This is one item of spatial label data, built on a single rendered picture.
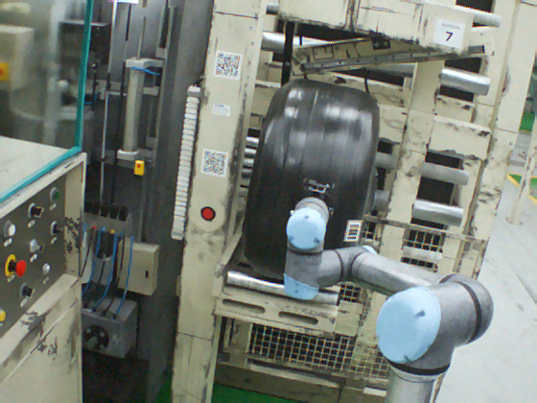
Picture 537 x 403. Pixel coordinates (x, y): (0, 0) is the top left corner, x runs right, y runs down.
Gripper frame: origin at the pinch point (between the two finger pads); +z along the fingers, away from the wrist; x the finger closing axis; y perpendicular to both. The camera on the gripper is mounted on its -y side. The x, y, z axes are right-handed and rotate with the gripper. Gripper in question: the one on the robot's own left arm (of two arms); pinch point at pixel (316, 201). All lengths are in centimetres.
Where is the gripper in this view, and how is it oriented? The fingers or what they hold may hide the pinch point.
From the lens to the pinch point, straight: 166.3
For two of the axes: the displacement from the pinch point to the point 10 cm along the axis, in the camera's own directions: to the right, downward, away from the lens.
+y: 1.7, -9.5, -2.6
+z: 1.5, -2.4, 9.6
